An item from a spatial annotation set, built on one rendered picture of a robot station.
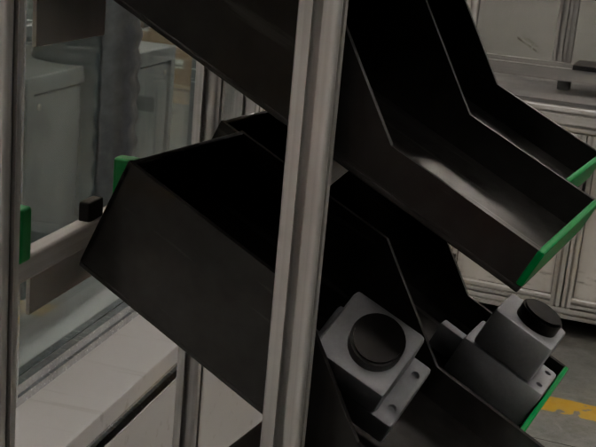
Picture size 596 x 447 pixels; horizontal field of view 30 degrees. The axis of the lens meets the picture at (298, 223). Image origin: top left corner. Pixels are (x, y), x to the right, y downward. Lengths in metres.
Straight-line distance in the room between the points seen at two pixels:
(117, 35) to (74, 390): 0.50
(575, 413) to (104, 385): 2.49
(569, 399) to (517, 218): 3.35
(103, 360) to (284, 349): 1.10
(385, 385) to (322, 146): 0.14
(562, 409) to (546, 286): 0.77
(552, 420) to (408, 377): 3.14
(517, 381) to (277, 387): 0.24
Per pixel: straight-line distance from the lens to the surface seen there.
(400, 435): 0.66
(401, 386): 0.63
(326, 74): 0.52
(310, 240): 0.54
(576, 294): 4.49
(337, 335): 0.60
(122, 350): 1.69
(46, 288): 0.70
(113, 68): 1.61
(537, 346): 0.75
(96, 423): 1.49
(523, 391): 0.77
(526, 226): 0.62
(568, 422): 3.78
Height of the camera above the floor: 1.51
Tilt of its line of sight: 16 degrees down
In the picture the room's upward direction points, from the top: 5 degrees clockwise
